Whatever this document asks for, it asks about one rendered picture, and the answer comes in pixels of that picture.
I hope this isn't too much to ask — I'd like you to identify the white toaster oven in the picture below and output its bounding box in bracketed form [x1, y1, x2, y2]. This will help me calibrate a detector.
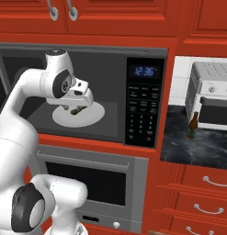
[185, 61, 227, 132]

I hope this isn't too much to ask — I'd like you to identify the white round microwave plate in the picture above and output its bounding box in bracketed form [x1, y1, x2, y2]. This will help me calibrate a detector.
[51, 101, 106, 129]

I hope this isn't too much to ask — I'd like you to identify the silver cupboard door handle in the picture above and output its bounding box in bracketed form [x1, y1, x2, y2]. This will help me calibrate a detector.
[45, 0, 60, 22]
[66, 0, 79, 22]

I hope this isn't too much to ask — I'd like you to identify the brown glass bottle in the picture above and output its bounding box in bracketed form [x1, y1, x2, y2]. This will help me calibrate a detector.
[187, 111, 200, 140]

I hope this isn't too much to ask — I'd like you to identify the red upper cupboard door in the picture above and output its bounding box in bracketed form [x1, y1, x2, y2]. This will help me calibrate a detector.
[190, 0, 227, 39]
[65, 0, 181, 39]
[0, 0, 68, 35]

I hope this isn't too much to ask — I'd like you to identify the silver drawer handle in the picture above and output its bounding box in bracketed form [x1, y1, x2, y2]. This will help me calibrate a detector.
[185, 226, 216, 235]
[193, 203, 225, 216]
[202, 175, 227, 188]

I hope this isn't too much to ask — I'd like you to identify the green vegetable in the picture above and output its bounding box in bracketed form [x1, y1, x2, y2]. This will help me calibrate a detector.
[71, 105, 87, 116]

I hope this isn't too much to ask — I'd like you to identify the red drawer front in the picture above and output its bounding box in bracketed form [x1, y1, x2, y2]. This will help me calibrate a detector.
[180, 164, 227, 197]
[168, 216, 227, 235]
[172, 192, 227, 222]

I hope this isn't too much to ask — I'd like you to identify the grey built-in oven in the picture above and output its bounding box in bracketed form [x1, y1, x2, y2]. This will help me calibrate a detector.
[31, 144, 150, 235]

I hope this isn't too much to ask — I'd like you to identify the black and grey microwave oven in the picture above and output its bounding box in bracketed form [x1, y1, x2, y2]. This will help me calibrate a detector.
[0, 42, 170, 150]

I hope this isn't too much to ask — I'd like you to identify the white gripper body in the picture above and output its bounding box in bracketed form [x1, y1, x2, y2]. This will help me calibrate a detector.
[45, 88, 96, 109]

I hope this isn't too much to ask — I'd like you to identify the grey oven door handle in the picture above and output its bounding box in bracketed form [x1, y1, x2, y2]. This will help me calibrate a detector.
[36, 151, 131, 173]

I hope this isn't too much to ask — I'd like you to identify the grey microwave door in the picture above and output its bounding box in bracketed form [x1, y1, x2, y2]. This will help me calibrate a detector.
[0, 49, 12, 120]

